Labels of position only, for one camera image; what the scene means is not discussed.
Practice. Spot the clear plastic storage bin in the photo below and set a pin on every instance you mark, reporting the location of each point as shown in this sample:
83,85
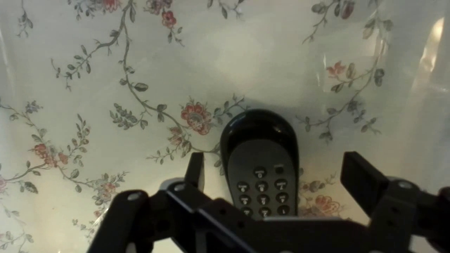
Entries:
416,103

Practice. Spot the floral patterned tablecloth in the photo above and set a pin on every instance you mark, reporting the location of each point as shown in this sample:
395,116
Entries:
140,71

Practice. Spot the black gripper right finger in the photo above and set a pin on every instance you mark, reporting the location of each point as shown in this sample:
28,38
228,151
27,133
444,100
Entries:
398,211

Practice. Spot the black grey remote control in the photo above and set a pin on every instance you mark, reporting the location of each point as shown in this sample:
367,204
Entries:
261,159

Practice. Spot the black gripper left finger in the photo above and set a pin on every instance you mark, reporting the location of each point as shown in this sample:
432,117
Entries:
126,220

